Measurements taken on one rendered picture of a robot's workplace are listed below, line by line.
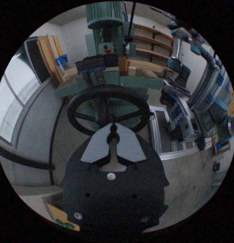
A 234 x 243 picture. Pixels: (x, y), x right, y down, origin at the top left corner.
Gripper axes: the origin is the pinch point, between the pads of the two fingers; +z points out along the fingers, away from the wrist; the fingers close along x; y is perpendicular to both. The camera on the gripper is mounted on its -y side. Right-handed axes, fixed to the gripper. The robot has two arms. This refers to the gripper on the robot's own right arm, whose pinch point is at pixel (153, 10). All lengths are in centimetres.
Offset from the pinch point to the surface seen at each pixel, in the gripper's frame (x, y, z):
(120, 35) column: -10.0, -29.9, 12.4
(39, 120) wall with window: 50, -65, 151
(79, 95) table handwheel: 44, -11, 26
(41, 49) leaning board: -91, -37, 151
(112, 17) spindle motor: 5.5, -8.3, 18.0
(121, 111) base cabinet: 49, -44, 15
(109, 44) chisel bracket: 14.0, -22.3, 20.0
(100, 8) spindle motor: 1.3, -2.5, 22.3
